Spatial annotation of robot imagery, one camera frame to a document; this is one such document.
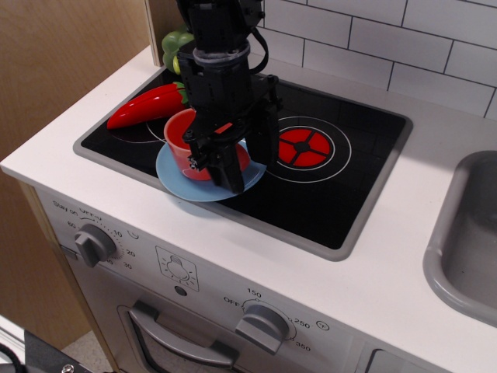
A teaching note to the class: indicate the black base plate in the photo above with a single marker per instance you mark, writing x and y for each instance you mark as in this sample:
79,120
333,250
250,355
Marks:
31,354

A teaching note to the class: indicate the grey timer knob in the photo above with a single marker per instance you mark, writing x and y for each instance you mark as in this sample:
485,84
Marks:
94,245

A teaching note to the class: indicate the blue plastic toy plate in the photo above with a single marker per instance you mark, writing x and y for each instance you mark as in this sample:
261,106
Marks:
199,191

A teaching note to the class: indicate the grey oven door handle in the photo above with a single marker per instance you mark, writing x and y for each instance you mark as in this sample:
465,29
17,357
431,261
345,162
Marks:
217,355

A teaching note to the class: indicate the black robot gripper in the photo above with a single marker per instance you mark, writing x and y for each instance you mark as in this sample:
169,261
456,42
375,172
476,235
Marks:
231,103

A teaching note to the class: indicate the black toy stovetop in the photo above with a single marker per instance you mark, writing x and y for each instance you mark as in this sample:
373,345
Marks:
335,157

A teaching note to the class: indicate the red toy chili pepper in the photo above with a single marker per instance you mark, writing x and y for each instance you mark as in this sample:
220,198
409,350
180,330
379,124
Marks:
157,103

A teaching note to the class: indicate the grey toy sink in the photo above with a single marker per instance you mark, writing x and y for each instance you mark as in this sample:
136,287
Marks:
460,260

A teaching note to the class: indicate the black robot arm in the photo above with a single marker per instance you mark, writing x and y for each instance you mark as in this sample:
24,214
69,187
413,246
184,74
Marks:
223,26

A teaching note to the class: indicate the green toy bell pepper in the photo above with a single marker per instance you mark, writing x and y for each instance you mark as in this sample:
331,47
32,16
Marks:
171,44

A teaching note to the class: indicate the grey temperature knob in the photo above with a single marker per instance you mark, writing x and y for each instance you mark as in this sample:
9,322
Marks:
263,327

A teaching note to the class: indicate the red plastic toy cup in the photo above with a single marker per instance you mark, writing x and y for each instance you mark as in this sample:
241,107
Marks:
174,129

